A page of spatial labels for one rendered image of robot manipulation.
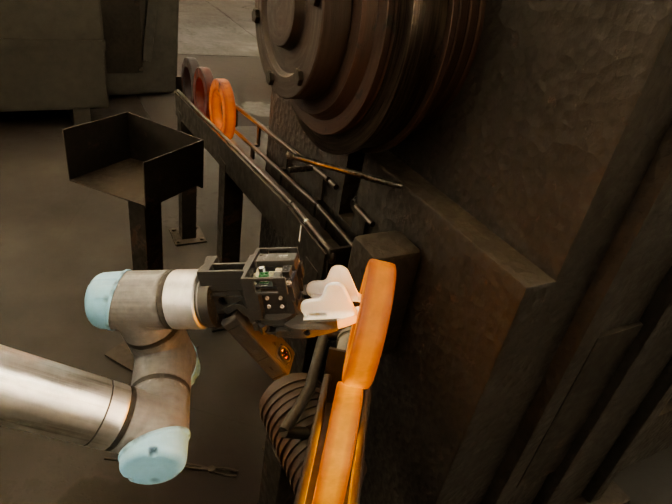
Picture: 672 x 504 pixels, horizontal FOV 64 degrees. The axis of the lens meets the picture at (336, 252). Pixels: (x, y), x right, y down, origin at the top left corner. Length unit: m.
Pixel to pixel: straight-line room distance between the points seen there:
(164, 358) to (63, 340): 1.19
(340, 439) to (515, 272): 0.34
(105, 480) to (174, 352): 0.83
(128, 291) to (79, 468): 0.93
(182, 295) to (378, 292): 0.23
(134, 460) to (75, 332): 1.29
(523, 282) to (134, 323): 0.51
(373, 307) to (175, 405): 0.27
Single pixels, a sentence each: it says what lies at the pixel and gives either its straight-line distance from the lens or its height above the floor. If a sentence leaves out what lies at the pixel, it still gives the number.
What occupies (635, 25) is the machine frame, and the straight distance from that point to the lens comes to 0.73.
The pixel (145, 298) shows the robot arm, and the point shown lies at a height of 0.84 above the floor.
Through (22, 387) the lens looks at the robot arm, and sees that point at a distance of 0.63.
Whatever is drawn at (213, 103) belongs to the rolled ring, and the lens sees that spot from 1.79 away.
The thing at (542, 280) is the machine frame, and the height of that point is 0.87.
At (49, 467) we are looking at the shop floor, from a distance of 1.60.
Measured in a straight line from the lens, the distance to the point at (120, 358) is 1.80.
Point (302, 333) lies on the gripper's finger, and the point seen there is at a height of 0.85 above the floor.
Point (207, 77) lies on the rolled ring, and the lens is 1.84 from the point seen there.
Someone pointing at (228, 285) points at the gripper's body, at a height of 0.87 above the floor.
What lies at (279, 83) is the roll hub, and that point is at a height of 1.00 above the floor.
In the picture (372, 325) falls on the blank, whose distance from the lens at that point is 0.58.
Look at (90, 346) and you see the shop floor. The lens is 1.87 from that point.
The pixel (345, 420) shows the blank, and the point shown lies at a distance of 0.62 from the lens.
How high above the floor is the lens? 1.26
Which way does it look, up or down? 32 degrees down
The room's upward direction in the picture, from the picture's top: 10 degrees clockwise
